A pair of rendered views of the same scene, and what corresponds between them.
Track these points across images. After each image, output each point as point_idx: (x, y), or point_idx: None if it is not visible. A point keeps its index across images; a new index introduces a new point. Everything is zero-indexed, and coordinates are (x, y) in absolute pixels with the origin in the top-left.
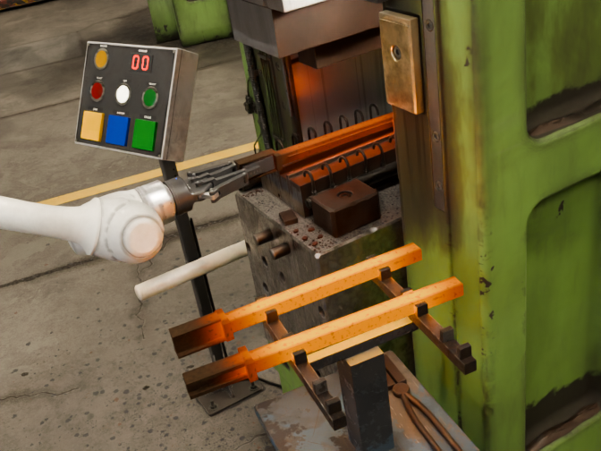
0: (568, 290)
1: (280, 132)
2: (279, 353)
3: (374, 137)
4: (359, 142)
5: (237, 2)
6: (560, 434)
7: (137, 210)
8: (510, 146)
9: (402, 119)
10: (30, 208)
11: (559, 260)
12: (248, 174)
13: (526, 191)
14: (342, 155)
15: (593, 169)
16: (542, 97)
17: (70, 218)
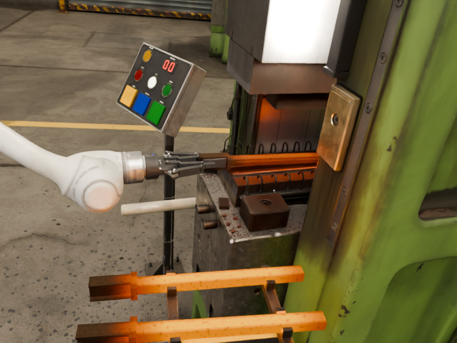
0: (402, 321)
1: (242, 139)
2: (160, 333)
3: (302, 165)
4: (290, 165)
5: (234, 45)
6: None
7: (103, 175)
8: (400, 222)
9: (323, 167)
10: (28, 148)
11: (404, 301)
12: (205, 166)
13: (400, 256)
14: (275, 171)
15: (456, 252)
16: (436, 188)
17: (54, 165)
